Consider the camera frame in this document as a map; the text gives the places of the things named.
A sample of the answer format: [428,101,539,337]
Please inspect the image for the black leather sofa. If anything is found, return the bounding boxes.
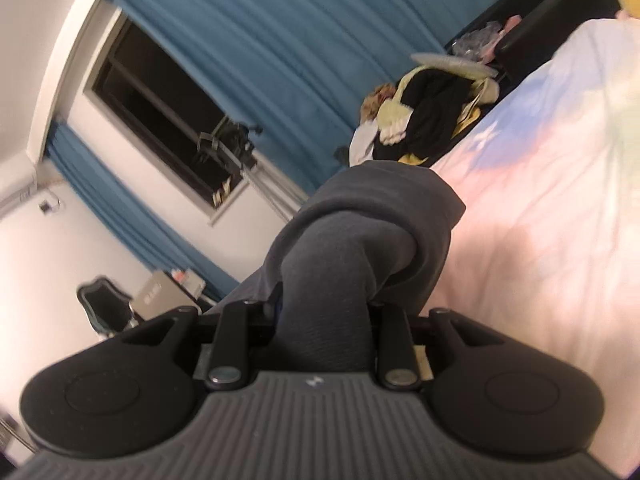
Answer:
[454,0,620,96]

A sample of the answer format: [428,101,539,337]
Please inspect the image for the pile of clothes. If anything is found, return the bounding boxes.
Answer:
[334,53,500,167]

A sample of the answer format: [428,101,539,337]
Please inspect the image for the large blue curtain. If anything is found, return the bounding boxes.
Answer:
[111,0,498,193]

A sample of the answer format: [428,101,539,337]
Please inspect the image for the black office chair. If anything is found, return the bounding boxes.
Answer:
[76,276,141,338]

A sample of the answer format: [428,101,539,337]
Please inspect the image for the narrow blue curtain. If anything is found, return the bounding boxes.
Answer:
[44,122,239,301]

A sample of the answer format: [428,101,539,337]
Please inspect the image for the dark grey sweatpants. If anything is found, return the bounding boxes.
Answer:
[218,162,465,372]

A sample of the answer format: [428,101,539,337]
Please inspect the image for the dark window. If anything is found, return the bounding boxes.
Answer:
[92,18,241,208]

